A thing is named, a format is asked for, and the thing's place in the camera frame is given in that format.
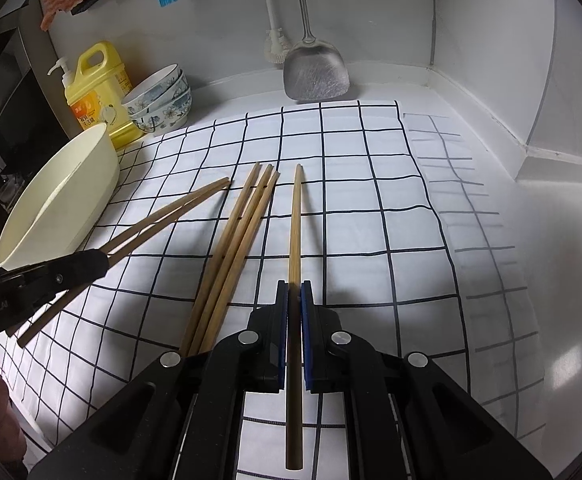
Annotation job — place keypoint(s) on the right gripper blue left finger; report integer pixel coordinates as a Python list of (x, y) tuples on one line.
[(278, 332)]

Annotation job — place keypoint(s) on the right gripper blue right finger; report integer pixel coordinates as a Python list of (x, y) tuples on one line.
[(310, 331)]

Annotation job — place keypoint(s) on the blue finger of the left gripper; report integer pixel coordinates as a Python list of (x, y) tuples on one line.
[(41, 282)]

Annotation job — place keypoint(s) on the wooden chopstick ten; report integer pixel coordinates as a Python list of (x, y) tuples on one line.
[(229, 276)]

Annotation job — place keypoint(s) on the wooden chopstick seven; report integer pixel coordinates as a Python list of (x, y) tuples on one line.
[(294, 392)]

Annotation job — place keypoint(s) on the wooden chopstick nine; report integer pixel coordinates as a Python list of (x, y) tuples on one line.
[(216, 273)]

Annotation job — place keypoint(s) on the wooden chopstick eight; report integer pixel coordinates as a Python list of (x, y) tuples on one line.
[(219, 253)]

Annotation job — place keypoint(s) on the large cream bowl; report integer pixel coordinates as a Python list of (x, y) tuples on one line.
[(63, 201)]

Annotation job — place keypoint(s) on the white grid pattern cloth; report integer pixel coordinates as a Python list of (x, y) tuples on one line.
[(399, 237)]

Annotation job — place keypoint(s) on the bottom floral ceramic bowl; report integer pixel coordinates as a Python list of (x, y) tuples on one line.
[(166, 118)]

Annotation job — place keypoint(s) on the white pump soap bottle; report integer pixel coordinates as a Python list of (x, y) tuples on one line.
[(67, 77)]

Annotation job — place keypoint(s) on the yellow dish soap bottle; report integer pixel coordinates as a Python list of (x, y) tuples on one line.
[(100, 84)]

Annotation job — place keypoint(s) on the top floral ceramic bowl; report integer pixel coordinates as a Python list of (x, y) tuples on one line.
[(150, 89)]

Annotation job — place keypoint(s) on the steel spatula turner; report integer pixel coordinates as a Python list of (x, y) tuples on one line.
[(314, 70)]

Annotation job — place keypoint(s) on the white dish brush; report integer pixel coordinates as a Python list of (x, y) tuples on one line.
[(277, 45)]

